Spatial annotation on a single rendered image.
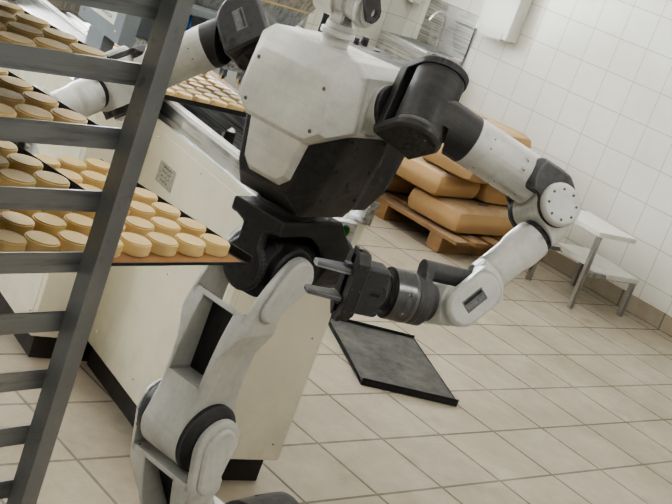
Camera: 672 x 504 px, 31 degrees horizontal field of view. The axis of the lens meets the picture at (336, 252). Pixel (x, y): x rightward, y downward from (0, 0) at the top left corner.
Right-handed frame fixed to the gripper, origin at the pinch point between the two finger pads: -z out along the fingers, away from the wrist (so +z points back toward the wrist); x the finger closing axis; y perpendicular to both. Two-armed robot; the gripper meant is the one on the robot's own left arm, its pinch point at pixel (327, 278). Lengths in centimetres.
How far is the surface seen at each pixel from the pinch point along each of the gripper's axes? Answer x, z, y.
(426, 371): -103, 158, -227
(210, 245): 0.7, -20.3, -1.1
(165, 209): 1.2, -25.7, -12.6
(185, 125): -18, 16, -164
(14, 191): 10, -56, 25
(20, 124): 19, -57, 26
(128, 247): 0.4, -35.0, 7.5
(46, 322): -9, -46, 19
